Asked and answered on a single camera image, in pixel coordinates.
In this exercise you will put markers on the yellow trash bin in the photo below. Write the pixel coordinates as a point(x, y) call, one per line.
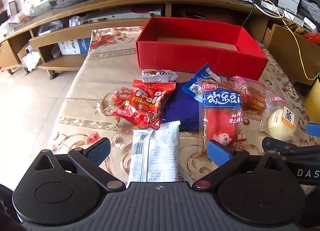
point(312, 101)

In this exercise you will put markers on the silver media player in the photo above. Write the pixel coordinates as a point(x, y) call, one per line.
point(120, 16)

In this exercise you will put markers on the white papers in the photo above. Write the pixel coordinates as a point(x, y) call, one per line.
point(30, 58)

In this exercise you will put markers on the clear plastic bag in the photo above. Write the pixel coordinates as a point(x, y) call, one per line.
point(50, 27)

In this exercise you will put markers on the floral tablecloth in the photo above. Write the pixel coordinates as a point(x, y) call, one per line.
point(82, 88)

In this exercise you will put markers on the wooden TV stand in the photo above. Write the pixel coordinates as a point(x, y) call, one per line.
point(112, 4)

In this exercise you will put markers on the blue label spicy strip packet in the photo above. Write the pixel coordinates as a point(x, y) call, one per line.
point(220, 118)

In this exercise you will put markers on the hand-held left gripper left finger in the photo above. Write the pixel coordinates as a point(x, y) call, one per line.
point(100, 151)

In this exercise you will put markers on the green white wafer packet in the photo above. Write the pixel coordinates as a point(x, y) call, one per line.
point(157, 76)

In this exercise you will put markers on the pink cake packet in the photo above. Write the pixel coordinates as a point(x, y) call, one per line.
point(252, 96)

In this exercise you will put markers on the red plastic bag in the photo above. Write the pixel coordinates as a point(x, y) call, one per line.
point(312, 38)

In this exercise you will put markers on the clear steamed cake packet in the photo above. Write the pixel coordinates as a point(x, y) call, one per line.
point(277, 121)

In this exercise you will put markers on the dark blue snack packet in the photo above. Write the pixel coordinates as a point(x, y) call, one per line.
point(180, 108)

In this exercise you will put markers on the red cardboard box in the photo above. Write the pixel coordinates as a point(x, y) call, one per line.
point(175, 53)

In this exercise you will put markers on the white blue carton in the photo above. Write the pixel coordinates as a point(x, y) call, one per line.
point(75, 46)

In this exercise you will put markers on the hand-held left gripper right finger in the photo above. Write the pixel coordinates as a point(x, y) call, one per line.
point(220, 153)

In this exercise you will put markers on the white snack packet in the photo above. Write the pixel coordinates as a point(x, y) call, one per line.
point(160, 151)

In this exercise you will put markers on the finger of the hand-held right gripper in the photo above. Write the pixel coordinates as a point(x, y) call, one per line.
point(277, 145)
point(313, 129)

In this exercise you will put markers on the red snack packet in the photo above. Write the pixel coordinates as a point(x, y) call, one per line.
point(145, 103)

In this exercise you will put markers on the brown cardboard box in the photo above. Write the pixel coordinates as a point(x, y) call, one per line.
point(282, 53)

